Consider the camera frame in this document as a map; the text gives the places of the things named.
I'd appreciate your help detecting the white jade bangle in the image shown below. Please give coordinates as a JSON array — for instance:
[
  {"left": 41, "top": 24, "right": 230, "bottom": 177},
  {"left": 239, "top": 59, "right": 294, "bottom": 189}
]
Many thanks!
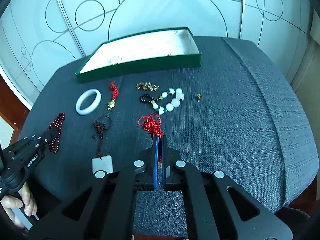
[{"left": 75, "top": 89, "right": 101, "bottom": 115}]

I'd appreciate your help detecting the white jade bead bracelet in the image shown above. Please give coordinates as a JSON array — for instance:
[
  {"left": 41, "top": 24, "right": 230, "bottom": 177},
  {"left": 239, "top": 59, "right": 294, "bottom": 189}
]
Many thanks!
[{"left": 139, "top": 87, "right": 185, "bottom": 116}]

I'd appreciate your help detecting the dark red bead bracelet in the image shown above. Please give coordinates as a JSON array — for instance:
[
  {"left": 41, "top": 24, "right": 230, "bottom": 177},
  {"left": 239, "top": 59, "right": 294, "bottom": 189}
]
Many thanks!
[{"left": 47, "top": 112, "right": 66, "bottom": 155}]

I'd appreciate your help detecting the red cord gold charm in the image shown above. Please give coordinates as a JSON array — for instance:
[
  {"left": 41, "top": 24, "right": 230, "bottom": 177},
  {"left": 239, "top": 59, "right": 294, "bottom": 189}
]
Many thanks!
[{"left": 107, "top": 80, "right": 119, "bottom": 111}]

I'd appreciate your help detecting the green shallow jewelry box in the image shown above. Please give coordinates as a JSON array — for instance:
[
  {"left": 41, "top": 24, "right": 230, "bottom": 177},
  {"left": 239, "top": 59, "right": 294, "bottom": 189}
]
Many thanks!
[{"left": 75, "top": 27, "right": 201, "bottom": 82}]

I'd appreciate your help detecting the small gold stud earring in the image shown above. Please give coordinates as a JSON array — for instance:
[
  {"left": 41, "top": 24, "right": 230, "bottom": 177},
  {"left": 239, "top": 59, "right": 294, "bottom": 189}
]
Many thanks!
[{"left": 196, "top": 94, "right": 202, "bottom": 102}]

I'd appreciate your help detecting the white pendant dark cord necklace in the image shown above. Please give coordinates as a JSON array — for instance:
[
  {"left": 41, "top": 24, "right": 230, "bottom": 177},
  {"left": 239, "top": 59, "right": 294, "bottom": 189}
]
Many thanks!
[{"left": 91, "top": 115, "right": 115, "bottom": 174}]

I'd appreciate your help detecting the gold chain bracelet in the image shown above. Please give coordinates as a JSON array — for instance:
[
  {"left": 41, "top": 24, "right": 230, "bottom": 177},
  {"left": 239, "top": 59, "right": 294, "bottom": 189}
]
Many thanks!
[{"left": 135, "top": 81, "right": 160, "bottom": 93}]

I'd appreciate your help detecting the person's left hand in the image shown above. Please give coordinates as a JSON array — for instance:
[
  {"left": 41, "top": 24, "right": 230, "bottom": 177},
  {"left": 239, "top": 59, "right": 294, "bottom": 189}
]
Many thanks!
[{"left": 1, "top": 182, "right": 37, "bottom": 229}]

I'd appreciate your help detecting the red knot tassel pendant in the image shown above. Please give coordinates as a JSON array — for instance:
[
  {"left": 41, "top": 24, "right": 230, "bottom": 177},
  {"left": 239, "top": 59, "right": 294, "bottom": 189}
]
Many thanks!
[{"left": 138, "top": 113, "right": 164, "bottom": 169}]

